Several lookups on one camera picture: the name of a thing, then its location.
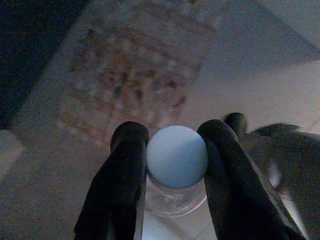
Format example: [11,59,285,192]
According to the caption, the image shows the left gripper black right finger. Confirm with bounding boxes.
[197,119,307,240]

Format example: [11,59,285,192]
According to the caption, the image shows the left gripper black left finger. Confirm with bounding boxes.
[74,121,150,240]

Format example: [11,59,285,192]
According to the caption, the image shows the clear bottle pale cap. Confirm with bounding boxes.
[134,125,218,240]

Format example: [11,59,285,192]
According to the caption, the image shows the robot left foot black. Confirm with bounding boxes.
[223,112,249,137]

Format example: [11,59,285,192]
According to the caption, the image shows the patterned rug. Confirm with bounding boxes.
[56,0,218,151]

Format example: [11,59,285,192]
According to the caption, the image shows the dark furniture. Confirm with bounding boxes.
[0,0,86,130]

